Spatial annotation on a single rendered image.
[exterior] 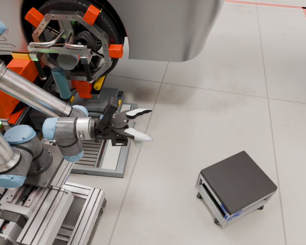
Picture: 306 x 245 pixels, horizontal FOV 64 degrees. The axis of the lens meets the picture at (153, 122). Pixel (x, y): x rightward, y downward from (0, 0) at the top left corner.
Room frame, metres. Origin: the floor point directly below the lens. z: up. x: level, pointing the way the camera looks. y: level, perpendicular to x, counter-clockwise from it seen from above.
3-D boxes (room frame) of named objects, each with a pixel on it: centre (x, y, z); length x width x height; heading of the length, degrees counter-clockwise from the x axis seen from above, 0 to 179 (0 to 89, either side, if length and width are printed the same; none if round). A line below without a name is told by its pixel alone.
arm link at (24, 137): (0.64, 0.56, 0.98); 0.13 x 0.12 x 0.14; 1
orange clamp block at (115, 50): (1.59, 0.27, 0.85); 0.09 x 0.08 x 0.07; 84
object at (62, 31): (1.50, 0.70, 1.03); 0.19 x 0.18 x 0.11; 174
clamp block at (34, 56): (1.43, 0.78, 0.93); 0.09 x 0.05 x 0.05; 174
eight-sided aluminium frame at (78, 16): (1.62, 0.59, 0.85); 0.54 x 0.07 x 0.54; 84
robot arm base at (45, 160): (0.65, 0.56, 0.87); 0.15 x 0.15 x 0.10
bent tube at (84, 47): (1.48, 0.50, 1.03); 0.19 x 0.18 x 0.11; 174
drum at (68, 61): (1.54, 0.59, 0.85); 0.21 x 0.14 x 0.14; 174
